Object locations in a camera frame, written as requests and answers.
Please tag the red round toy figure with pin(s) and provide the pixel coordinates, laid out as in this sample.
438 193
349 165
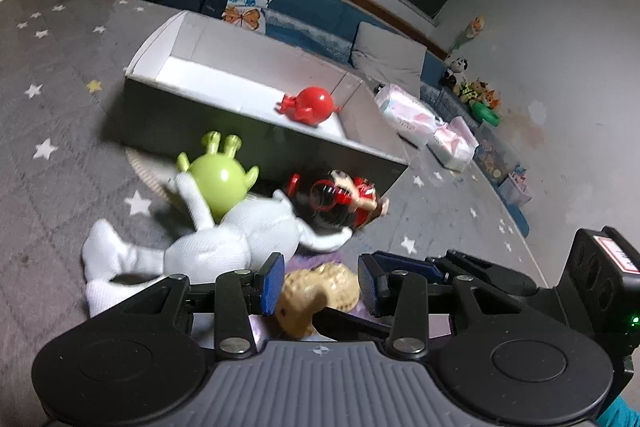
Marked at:
311 106

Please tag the white plush doll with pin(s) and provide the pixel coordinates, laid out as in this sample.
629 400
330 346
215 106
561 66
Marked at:
244 239

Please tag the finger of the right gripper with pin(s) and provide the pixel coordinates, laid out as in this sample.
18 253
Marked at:
442 270

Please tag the pink tissue pack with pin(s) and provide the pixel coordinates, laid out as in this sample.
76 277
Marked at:
453 144
414 121

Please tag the cartoon boy figure toy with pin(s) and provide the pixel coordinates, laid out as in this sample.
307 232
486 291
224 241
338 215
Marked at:
331 200

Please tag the panda plush toy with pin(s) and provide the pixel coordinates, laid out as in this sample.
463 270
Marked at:
454 74

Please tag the tan peanut toy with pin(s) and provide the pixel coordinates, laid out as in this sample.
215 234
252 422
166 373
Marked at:
307 291

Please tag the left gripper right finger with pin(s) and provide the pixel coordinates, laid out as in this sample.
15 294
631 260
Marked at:
397 287

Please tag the green toy on floor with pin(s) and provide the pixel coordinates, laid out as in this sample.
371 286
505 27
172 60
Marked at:
483 113

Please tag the green alien head toy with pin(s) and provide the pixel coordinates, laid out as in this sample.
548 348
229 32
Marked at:
221 179

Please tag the yellow plush toy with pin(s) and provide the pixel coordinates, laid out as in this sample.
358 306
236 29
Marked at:
478 92

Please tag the flower doll on wall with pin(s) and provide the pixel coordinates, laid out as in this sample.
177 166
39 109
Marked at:
473 29

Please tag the clear plastic storage box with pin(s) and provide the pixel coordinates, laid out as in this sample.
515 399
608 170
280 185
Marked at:
502 167

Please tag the grey sofa cushion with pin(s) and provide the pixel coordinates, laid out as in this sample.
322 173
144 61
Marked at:
388 58

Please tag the white cardboard box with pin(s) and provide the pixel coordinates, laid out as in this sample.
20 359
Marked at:
194 74

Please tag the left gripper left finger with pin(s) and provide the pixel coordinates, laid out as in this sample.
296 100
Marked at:
240 294

